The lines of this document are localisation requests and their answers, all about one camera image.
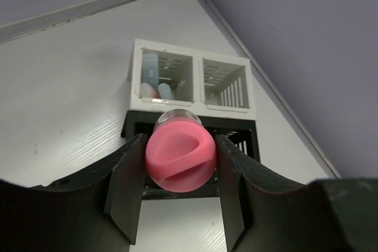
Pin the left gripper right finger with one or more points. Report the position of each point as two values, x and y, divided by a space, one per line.
265 211

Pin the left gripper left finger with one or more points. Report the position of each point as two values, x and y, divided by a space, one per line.
94 209

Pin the pink capped highlighter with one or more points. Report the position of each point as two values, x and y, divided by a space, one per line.
181 154

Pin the blue highlighter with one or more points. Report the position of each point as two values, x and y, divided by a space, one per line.
164 91

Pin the black and white organizer box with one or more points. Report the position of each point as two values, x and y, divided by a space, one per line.
215 87

